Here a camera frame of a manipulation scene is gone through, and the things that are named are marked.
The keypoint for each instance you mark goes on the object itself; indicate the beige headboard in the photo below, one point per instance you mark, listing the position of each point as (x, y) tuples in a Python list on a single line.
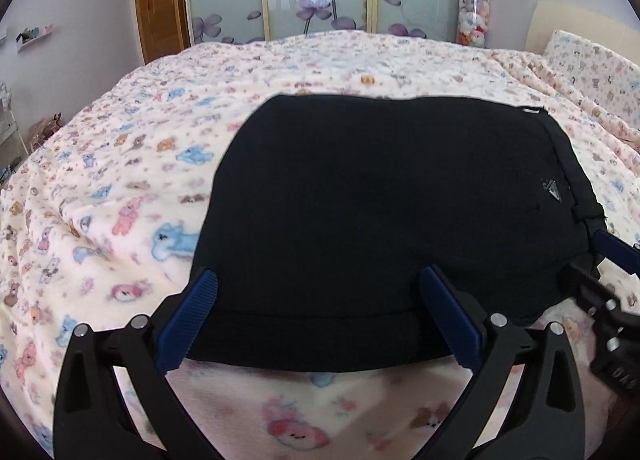
[(565, 17)]

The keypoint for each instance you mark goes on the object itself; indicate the clear cylinder of plush toys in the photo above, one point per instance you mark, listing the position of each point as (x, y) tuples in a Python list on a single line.
[(474, 10)]

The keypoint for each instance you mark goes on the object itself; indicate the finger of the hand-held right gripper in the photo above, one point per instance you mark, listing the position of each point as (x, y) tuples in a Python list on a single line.
[(617, 250), (585, 282)]

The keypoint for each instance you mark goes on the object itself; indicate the white wall shelf pink trim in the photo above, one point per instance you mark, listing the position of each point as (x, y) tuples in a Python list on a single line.
[(34, 36)]

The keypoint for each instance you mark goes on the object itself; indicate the wooden door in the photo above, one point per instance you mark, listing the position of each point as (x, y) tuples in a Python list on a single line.
[(160, 5)]

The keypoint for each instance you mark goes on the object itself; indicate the printed pillow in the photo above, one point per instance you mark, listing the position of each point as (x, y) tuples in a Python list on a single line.
[(590, 65)]

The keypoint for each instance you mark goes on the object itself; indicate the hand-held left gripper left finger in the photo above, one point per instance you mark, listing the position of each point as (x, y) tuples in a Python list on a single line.
[(187, 320)]

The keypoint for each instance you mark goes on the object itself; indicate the small plush toys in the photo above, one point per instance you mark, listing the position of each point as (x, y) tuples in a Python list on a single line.
[(46, 129)]

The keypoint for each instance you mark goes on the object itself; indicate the printed fleece blanket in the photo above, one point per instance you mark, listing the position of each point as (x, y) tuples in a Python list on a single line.
[(125, 165)]

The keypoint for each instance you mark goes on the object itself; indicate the black pants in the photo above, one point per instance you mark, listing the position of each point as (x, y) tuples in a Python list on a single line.
[(375, 215)]

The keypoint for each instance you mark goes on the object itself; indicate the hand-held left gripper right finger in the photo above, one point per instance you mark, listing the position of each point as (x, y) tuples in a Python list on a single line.
[(450, 317)]

